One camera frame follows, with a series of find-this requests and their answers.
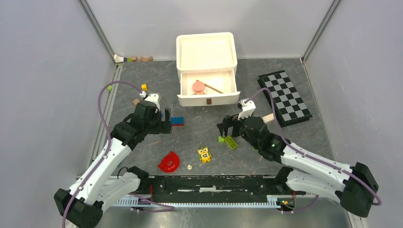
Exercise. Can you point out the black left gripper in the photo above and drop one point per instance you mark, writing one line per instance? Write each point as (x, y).
(167, 124)

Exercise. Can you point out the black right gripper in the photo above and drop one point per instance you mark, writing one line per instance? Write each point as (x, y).
(228, 121)

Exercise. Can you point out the pink round sponge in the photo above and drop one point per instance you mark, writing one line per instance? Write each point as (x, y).
(198, 86)

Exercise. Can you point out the white three-drawer organizer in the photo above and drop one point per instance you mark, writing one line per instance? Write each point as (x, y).
(210, 58)

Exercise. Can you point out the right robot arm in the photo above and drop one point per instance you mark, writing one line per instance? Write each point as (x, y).
(352, 186)

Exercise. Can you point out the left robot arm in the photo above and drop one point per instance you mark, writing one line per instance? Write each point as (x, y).
(85, 202)

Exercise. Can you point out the gold makeup brush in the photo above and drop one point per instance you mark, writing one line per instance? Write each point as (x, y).
(208, 86)

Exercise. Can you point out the blue red duplo brick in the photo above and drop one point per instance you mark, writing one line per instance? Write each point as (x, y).
(177, 121)

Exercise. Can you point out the lime green flat brick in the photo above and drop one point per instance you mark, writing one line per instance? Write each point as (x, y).
(230, 142)

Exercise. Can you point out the red arch brick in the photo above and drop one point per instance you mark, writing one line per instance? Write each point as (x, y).
(169, 163)

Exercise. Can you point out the beige small block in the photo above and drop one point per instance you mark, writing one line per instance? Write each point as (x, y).
(268, 118)

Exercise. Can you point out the brown small cube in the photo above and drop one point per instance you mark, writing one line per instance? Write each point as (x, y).
(136, 101)

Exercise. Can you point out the yellow owl brick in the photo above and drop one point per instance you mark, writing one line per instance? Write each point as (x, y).
(204, 154)

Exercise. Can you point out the black grey chessboard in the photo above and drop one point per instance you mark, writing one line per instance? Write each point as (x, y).
(289, 106)

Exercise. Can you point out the wooden arch block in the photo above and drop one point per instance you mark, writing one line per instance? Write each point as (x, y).
(146, 59)

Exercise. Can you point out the white corner block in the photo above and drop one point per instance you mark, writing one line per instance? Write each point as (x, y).
(118, 59)

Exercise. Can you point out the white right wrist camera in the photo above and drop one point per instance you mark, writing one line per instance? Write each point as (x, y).
(247, 108)

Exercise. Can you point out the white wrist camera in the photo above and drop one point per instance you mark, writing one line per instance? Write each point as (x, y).
(151, 97)
(247, 108)

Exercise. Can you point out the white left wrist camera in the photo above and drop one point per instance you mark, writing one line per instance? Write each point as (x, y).
(151, 97)

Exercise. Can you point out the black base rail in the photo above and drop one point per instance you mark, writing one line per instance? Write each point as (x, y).
(212, 188)

